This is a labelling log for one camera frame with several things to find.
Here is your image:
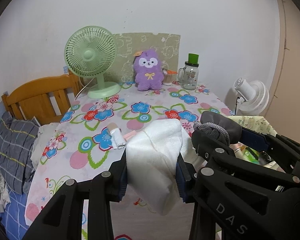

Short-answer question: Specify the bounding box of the white tissue pack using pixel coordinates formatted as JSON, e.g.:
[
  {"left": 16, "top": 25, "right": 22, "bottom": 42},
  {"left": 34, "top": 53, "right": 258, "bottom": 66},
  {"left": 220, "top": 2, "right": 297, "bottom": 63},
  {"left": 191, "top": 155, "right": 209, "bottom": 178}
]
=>
[{"left": 126, "top": 119, "right": 204, "bottom": 216}]

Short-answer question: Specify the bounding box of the green tissue pack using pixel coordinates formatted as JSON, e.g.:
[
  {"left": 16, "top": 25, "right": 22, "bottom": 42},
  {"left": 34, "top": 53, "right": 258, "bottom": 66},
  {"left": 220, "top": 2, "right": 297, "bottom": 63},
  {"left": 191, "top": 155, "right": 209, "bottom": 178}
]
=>
[{"left": 235, "top": 145, "right": 260, "bottom": 164}]

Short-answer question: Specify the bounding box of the grey drawstring pouch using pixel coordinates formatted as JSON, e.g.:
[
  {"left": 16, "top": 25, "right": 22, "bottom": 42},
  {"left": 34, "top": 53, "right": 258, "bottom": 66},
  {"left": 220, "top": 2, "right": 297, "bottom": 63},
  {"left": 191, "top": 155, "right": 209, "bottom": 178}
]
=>
[{"left": 193, "top": 111, "right": 242, "bottom": 146}]

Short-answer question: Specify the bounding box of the yellow cartoon gift bag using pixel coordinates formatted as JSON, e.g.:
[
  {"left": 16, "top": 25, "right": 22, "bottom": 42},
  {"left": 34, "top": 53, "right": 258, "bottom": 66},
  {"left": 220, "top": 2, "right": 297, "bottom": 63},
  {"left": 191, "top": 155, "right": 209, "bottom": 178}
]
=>
[{"left": 228, "top": 115, "right": 277, "bottom": 136}]

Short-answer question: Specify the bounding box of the blue bed sheet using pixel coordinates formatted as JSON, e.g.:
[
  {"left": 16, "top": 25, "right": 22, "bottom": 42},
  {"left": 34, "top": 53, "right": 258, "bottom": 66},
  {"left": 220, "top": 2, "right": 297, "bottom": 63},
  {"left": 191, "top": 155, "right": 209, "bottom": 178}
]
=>
[{"left": 0, "top": 191, "right": 29, "bottom": 239}]

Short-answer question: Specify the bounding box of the pink cartoon tissue pack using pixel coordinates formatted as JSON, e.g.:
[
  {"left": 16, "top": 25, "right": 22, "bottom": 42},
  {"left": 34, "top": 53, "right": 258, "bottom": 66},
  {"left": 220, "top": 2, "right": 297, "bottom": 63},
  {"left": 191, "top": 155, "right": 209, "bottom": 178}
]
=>
[{"left": 123, "top": 131, "right": 137, "bottom": 141}]

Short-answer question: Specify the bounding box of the white rolled bandage tube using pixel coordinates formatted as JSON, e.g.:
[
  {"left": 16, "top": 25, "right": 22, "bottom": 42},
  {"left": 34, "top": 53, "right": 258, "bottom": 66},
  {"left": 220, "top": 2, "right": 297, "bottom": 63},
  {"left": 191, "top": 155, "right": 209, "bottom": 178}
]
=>
[{"left": 107, "top": 122, "right": 126, "bottom": 150}]

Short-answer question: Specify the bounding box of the white floor fan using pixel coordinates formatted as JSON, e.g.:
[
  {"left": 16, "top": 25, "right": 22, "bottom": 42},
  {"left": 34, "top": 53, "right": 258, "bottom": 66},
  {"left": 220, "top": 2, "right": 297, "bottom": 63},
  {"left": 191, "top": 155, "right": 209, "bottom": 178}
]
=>
[{"left": 224, "top": 77, "right": 270, "bottom": 116}]

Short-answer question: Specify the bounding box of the floral tablecloth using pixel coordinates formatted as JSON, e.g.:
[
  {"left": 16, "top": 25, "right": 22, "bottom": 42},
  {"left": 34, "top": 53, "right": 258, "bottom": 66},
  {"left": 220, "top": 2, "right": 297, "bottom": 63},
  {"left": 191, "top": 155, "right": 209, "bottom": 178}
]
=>
[{"left": 25, "top": 82, "right": 231, "bottom": 239}]

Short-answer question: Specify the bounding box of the grey plaid pillow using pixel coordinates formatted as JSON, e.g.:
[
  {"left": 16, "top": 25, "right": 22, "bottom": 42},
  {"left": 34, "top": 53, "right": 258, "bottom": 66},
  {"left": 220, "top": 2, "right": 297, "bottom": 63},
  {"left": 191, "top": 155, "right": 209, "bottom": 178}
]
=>
[{"left": 0, "top": 112, "right": 39, "bottom": 194}]

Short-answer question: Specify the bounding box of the glass mason jar mug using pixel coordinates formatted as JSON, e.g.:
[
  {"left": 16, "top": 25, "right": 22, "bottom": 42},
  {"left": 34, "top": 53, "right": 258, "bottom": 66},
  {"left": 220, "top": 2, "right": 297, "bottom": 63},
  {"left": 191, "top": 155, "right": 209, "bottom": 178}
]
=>
[{"left": 177, "top": 53, "right": 199, "bottom": 90}]

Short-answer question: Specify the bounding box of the cotton swab jar orange lid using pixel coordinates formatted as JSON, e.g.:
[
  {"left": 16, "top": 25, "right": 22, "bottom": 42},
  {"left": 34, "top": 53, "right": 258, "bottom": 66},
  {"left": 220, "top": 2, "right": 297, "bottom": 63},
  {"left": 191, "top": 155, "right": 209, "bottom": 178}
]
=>
[{"left": 162, "top": 68, "right": 178, "bottom": 86}]

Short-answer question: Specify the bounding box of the purple plush toy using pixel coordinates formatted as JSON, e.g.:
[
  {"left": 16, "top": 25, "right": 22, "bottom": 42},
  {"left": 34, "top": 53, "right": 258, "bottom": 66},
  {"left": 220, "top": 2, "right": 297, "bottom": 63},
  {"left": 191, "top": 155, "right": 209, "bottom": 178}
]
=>
[{"left": 133, "top": 49, "right": 164, "bottom": 91}]

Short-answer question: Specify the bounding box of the green desk fan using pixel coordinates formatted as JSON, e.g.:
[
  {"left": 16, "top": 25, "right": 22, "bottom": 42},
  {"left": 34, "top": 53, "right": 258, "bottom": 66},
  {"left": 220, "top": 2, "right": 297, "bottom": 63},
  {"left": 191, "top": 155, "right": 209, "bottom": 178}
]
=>
[{"left": 64, "top": 26, "right": 121, "bottom": 99}]

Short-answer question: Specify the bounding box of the beige cartoon wall sheet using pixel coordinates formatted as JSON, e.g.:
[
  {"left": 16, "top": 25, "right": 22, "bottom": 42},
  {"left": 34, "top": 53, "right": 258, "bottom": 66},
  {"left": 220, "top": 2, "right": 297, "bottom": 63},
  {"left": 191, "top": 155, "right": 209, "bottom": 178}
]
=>
[{"left": 112, "top": 31, "right": 181, "bottom": 84}]

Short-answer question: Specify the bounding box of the white fan power cable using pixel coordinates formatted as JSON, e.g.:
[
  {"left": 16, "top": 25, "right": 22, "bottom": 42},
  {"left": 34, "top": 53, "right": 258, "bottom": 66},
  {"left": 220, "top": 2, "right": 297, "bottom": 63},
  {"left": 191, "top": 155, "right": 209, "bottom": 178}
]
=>
[{"left": 74, "top": 77, "right": 96, "bottom": 101}]

